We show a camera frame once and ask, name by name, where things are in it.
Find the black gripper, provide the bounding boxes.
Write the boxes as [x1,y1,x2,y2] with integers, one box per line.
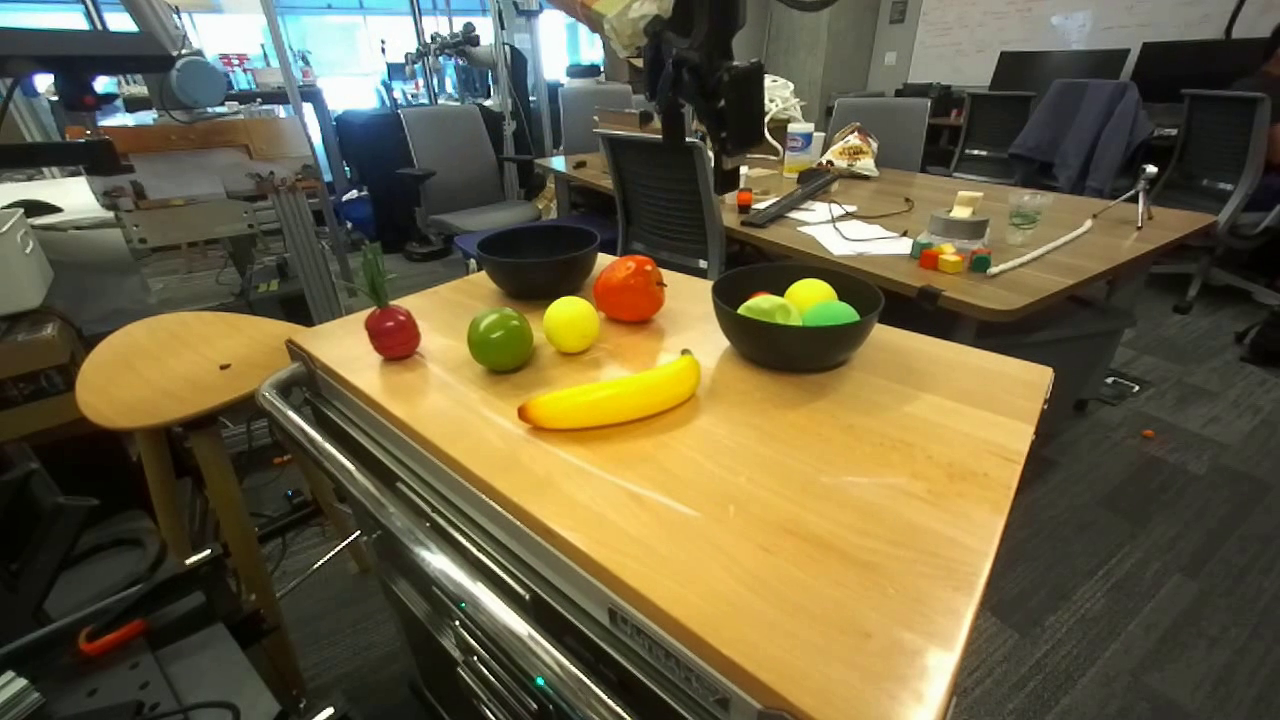
[671,0,772,191]

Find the orange plastic bell pepper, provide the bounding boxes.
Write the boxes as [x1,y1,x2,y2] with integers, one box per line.
[588,253,668,327]

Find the black plastic bowl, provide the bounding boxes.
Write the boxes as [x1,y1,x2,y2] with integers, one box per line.
[478,220,606,306]
[711,256,887,376]

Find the yellow round plastic fruit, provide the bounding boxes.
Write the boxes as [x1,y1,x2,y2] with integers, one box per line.
[540,292,607,362]

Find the yellow plastic banana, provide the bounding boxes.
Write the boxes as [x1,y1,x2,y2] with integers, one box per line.
[516,344,704,438]

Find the green apple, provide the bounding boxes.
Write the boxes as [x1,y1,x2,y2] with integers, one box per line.
[464,306,540,376]

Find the red radish with green leaves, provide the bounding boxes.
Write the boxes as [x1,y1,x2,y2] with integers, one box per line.
[355,245,424,366]

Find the white bottle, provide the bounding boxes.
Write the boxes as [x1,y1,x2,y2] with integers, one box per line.
[780,118,822,183]

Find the black long bar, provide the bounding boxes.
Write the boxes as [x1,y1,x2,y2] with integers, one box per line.
[740,159,848,231]

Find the dark mesh office chair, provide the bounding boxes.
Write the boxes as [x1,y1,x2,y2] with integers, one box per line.
[591,123,733,280]

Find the beige crumpled object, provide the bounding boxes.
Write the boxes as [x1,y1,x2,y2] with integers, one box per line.
[822,127,884,179]

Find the white paper sheet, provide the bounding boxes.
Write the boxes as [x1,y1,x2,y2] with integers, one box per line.
[797,197,920,260]

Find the grey office chair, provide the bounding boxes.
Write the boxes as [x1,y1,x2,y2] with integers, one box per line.
[555,82,636,157]
[395,100,543,256]
[828,94,935,177]

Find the yellow plastic lemon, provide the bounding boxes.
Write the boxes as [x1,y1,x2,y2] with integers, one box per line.
[780,278,840,321]

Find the pale yellow-green plastic fruit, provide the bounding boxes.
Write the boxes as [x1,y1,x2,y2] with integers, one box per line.
[738,292,803,327]

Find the clear plastic container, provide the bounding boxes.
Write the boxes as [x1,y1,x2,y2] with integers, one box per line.
[929,190,991,250]

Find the coloured toy blocks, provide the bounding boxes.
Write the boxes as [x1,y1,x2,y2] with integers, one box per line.
[918,241,998,280]

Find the black office chair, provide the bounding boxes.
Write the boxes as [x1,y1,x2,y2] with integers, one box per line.
[955,90,1043,177]
[1152,83,1276,316]

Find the white thin stick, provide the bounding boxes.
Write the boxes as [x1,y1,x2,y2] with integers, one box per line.
[983,211,1114,280]

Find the black computer monitor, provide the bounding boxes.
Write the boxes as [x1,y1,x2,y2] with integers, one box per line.
[989,44,1138,96]
[1132,36,1274,103]

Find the chair with dark jacket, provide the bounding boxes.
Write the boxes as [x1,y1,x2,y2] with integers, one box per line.
[1010,76,1152,197]

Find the dark blue chair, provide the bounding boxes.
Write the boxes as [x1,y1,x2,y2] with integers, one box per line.
[333,110,409,245]

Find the small silver tripod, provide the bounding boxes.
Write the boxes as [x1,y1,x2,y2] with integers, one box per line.
[1115,159,1164,231]

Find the wooden top tool cart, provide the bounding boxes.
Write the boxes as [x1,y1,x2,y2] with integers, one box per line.
[257,253,1059,720]

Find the grey round lamp head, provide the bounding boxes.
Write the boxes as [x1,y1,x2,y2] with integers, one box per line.
[167,53,234,111]

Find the round wooden stool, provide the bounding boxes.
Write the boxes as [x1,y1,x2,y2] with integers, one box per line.
[71,311,318,697]

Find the white box device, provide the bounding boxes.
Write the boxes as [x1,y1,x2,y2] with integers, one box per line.
[0,203,61,321]

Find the black clamp with orange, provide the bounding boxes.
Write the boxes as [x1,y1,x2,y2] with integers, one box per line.
[71,613,155,666]

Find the metal cart handle bar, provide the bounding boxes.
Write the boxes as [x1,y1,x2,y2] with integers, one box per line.
[257,366,636,720]

